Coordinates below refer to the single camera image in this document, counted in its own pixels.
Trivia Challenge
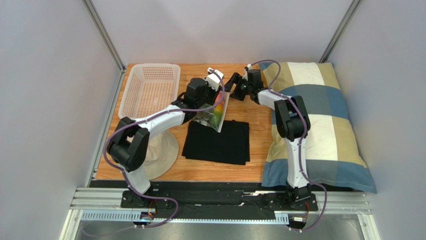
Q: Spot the fake mango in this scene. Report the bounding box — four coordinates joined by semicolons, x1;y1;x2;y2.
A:
212;103;224;124

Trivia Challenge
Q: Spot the clear zip top bag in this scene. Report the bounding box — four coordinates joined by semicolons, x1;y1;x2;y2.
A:
192;92;230;133

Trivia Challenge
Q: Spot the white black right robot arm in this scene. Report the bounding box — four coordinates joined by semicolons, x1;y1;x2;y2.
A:
224;69;312;210

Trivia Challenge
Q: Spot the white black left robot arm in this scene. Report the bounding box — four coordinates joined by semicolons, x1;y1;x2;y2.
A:
102;72;225;200

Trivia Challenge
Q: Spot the fake peach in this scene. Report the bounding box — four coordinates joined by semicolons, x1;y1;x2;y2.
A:
214;92;225;104

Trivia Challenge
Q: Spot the white plastic basket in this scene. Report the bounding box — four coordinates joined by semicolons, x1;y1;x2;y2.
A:
118;63;181;120

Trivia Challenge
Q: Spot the folded black cloth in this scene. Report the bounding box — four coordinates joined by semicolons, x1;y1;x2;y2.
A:
182;120;250;166

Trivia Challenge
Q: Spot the beige bucket hat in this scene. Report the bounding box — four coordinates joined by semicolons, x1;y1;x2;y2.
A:
142;130;180;180

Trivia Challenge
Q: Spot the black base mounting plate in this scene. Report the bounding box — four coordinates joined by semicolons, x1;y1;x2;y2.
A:
120;181;319;220

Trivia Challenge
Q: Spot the blue beige checked pillow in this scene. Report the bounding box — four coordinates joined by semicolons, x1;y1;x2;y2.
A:
259;62;377;194

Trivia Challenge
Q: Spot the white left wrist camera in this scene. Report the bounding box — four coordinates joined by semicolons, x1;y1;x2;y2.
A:
204;67;224;91

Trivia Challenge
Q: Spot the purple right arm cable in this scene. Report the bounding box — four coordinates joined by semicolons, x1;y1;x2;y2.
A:
247;59;329;233

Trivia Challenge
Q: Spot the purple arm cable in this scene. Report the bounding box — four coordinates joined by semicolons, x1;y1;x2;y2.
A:
79;69;227;234
247;59;329;233

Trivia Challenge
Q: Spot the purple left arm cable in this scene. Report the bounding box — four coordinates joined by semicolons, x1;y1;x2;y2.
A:
79;69;227;234

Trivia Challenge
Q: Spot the aluminium frame rail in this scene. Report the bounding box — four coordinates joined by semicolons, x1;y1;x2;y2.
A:
60;187;381;240

